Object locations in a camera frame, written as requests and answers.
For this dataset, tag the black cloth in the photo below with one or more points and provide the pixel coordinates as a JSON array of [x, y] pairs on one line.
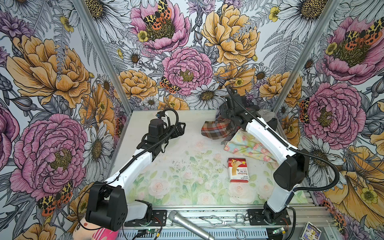
[[234, 112]]

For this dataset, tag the silver microphone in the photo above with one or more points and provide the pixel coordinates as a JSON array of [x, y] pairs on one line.
[[181, 221]]

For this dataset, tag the red bandage box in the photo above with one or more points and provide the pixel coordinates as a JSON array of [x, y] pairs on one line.
[[238, 170]]

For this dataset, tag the colourful card box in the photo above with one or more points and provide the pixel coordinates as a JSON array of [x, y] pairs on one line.
[[310, 232]]

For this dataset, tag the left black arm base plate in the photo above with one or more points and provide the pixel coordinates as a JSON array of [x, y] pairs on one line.
[[158, 219]]

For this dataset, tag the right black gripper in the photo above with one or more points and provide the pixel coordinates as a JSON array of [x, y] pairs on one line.
[[224, 108]]

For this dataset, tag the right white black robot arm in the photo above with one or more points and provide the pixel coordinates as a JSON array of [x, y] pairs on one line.
[[293, 164]]

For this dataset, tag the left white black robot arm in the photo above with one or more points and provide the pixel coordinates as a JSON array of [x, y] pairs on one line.
[[107, 205]]

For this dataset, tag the pastel floral cloth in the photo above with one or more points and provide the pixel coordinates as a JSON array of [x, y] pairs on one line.
[[245, 144]]

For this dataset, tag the metal wire hanger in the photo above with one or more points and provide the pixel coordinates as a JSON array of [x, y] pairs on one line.
[[217, 222]]

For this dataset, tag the red plaid cloth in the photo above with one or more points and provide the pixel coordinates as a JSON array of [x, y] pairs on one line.
[[220, 128]]

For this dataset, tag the grey cloth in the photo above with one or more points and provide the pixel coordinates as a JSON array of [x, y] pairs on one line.
[[267, 115]]

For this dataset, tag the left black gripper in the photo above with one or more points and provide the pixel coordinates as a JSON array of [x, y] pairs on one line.
[[181, 131]]

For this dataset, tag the pink plush doll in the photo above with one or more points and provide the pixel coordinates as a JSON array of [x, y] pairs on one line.
[[81, 233]]

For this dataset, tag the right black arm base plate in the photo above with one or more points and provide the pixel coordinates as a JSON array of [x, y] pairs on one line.
[[261, 217]]

